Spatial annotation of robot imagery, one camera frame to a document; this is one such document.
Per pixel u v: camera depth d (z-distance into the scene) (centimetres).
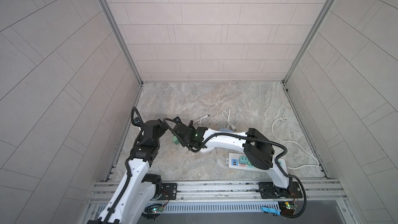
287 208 68
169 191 71
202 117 96
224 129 91
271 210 65
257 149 50
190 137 63
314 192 71
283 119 96
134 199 53
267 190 72
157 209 65
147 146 58
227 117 96
